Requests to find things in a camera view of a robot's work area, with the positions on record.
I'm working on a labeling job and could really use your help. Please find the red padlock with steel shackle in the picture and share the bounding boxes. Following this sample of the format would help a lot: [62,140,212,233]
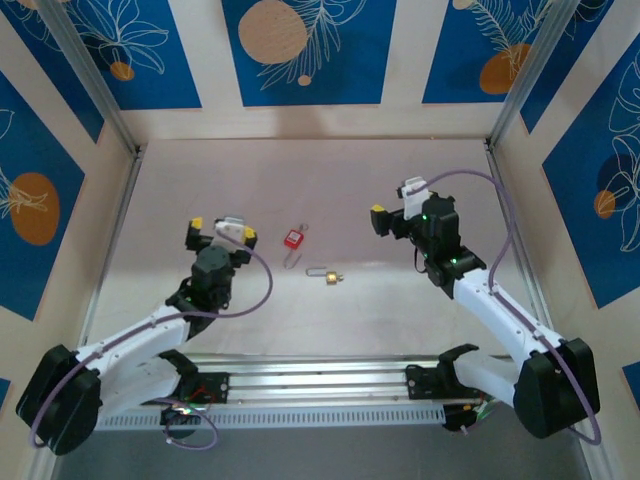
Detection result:
[282,228,305,271]

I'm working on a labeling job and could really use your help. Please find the brass padlock with steel shackle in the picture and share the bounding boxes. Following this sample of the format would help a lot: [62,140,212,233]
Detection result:
[305,266,347,288]

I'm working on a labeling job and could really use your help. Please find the blue poster dark circle leaves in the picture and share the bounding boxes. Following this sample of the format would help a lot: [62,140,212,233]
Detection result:
[542,43,640,310]

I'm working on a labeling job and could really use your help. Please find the blue poster small orange circle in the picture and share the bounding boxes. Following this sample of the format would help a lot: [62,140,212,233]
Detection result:
[43,0,203,112]

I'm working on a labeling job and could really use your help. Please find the blue poster large peach circle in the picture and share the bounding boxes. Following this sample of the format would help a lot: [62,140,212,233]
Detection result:
[221,0,399,108]

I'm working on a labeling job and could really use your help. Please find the blue poster orange circle feather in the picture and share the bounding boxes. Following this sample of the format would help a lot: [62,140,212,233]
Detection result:
[421,0,557,105]

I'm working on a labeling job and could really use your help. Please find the blue poster big orange oval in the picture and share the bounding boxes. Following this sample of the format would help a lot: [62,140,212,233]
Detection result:
[0,69,87,322]

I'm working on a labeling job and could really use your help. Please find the blue poster white line drawing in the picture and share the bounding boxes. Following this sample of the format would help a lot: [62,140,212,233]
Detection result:
[0,0,106,145]
[519,0,617,135]

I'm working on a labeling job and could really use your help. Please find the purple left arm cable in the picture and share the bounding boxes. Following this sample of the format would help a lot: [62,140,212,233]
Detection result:
[29,234,275,450]

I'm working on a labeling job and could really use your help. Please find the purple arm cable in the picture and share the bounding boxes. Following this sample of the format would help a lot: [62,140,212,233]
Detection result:
[412,169,602,446]
[29,234,275,450]

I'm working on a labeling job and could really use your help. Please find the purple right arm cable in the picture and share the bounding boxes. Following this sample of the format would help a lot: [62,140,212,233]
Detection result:
[412,169,602,446]

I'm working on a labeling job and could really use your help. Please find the aluminium table side rail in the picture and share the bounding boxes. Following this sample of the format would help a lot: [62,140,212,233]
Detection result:
[74,142,147,371]
[483,139,559,357]

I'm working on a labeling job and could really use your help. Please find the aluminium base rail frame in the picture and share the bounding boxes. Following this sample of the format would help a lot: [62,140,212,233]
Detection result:
[42,352,601,419]

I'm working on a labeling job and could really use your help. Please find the white slotted cable duct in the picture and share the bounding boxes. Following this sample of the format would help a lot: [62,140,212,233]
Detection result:
[64,405,447,432]

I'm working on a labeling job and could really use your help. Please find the aluminium corner post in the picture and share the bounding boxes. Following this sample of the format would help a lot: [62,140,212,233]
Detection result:
[35,0,144,156]
[488,0,584,150]

